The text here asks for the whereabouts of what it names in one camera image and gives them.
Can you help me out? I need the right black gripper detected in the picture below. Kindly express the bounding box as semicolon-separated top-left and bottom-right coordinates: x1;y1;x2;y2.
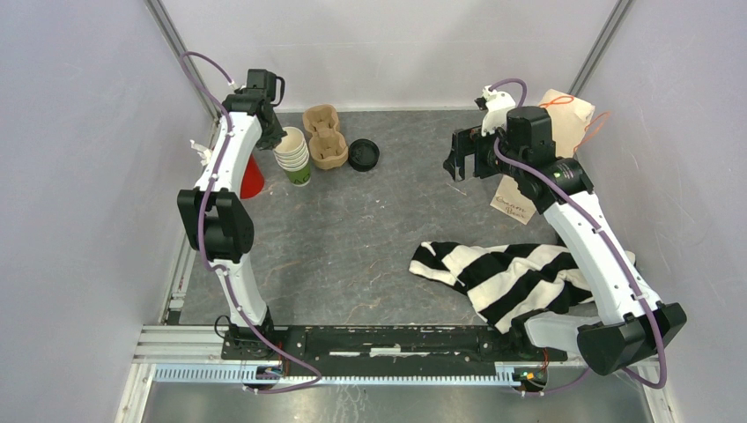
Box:
443;119;526;181

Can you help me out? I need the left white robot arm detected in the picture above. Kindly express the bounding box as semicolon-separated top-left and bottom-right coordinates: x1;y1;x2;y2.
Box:
177;92;286;360

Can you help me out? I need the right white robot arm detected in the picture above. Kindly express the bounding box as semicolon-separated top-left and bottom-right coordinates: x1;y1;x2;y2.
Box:
443;106;687;388

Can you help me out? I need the stack of paper cups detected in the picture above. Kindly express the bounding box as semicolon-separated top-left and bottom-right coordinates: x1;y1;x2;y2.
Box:
273;127;311;187

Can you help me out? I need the red plastic cup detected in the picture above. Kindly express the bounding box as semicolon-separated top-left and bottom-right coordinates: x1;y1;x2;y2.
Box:
239;155;265;200

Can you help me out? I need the brown cardboard cup carrier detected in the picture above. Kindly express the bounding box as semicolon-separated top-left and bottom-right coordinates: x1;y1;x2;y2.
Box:
302;104;349;170

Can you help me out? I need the white wrapped straws bundle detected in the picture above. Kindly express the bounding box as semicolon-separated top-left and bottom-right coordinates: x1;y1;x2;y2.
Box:
189;139;212;167

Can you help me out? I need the stack of black lids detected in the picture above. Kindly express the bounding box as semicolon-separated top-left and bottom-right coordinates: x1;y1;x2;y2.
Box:
348;138;381;172

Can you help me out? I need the brown paper bag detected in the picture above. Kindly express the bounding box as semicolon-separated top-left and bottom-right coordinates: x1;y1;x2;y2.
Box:
490;89;610;225

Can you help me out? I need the black white striped cloth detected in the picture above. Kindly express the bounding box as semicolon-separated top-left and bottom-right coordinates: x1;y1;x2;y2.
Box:
407;240;637;335

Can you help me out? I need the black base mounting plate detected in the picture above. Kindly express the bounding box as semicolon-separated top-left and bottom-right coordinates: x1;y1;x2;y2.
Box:
214;325;568;377

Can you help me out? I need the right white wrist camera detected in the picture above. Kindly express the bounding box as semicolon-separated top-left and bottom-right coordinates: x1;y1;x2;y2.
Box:
475;85;517;137

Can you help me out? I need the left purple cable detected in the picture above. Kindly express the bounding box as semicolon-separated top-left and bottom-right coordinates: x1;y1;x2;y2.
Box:
179;51;323;395

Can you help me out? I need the purple cable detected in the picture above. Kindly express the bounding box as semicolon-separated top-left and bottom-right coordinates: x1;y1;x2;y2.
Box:
179;51;323;395
487;78;668;397

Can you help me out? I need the aluminium frame rail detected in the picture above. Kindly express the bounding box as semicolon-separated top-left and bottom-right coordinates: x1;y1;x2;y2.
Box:
116;324;676;422

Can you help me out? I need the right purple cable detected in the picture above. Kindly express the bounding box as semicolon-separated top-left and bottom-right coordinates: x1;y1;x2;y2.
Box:
487;78;668;397

